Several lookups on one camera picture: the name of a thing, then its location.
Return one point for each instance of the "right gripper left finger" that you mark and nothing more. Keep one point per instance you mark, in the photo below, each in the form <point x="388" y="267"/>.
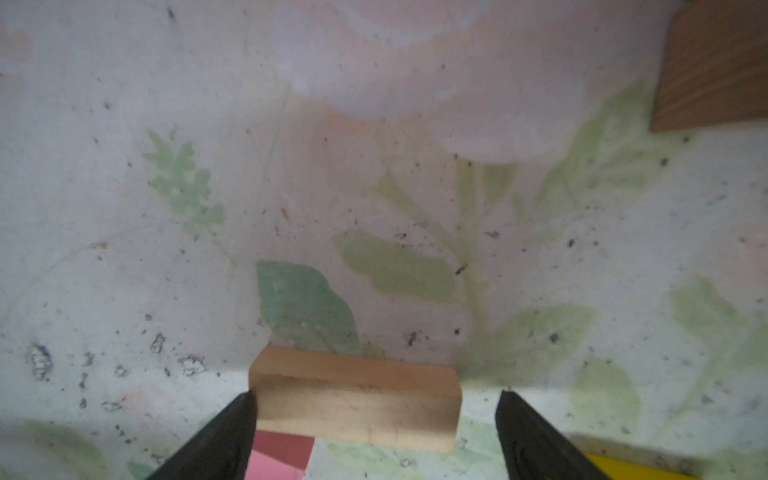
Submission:
<point x="220" y="450"/>

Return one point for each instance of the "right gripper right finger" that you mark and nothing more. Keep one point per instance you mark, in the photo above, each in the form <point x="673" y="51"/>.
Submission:
<point x="533" y="449"/>

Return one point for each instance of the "pink wood block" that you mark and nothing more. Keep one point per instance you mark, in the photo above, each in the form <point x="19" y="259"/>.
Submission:
<point x="278" y="456"/>

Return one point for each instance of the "yellow wood block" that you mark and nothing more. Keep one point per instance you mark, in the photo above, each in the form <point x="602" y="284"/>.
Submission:
<point x="621" y="470"/>

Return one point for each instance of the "natural wood block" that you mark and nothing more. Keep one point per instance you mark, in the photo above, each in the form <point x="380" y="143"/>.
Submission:
<point x="370" y="401"/>
<point x="714" y="68"/>

